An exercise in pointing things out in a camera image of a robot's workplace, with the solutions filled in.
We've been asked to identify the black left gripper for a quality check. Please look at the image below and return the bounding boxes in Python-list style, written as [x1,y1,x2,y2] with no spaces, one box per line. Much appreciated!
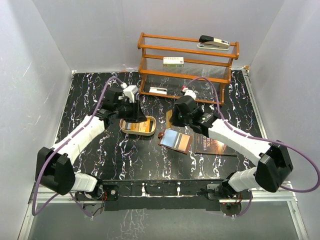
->
[114,99,147,124]

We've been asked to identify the beige oval card tray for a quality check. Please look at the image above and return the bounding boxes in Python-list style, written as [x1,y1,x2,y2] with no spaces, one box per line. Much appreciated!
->
[119,116,157,137]

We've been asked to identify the yellow VIP credit card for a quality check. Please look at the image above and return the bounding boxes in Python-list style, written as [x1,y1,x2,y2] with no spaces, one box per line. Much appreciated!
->
[165,109,173,129]

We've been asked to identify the gold credit card black stripe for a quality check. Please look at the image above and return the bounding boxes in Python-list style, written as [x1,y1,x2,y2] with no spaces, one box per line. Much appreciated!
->
[175,133,192,152]

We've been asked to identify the brown leather card holder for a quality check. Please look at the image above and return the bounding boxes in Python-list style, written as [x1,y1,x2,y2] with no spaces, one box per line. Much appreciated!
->
[158,129,193,154]

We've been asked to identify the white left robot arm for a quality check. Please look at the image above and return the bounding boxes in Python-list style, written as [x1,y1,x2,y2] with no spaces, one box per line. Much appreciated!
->
[35,85,147,200]

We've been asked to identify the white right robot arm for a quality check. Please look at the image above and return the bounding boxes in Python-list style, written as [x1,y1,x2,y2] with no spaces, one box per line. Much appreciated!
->
[170,95,294,199]

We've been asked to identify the small white box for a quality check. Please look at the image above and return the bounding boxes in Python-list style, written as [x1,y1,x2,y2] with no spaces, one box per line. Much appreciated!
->
[149,87,168,95]

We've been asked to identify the dark book three days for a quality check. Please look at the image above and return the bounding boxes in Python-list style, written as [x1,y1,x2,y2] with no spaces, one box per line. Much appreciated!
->
[194,133,237,156]

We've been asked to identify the orange wooden shelf rack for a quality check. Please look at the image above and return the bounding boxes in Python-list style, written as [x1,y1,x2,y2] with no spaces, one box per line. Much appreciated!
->
[137,32,240,105]

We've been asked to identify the white staples box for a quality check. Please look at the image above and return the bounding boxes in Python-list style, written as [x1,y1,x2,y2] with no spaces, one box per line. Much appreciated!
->
[162,56,184,68]

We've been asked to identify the black and beige stapler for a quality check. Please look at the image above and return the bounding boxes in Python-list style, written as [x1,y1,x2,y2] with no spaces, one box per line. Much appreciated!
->
[197,35,230,51]

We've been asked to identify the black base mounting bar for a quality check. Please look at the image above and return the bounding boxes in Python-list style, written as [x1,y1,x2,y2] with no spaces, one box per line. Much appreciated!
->
[74,178,253,213]

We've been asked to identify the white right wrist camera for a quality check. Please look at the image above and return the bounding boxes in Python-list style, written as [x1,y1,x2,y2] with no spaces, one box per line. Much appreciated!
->
[181,85,197,100]

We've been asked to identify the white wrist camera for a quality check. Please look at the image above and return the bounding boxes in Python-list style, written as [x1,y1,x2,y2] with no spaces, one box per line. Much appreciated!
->
[120,82,139,103]
[181,85,197,100]

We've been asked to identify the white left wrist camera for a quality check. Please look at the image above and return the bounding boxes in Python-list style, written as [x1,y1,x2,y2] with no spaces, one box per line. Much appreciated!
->
[120,82,139,103]

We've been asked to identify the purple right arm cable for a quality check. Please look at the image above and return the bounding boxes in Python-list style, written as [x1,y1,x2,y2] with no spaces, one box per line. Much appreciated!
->
[181,76,320,218]

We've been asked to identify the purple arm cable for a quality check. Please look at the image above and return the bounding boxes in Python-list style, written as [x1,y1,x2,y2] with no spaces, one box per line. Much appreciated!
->
[181,76,320,218]
[31,76,126,218]

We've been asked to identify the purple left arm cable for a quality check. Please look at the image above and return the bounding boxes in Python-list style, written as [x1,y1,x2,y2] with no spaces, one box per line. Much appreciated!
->
[31,76,126,218]

